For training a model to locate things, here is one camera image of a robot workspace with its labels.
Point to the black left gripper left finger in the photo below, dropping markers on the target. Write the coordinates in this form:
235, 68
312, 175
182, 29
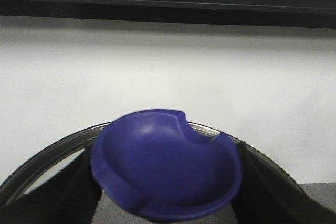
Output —
71, 196

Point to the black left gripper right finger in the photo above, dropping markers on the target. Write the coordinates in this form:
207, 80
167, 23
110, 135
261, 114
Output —
265, 197

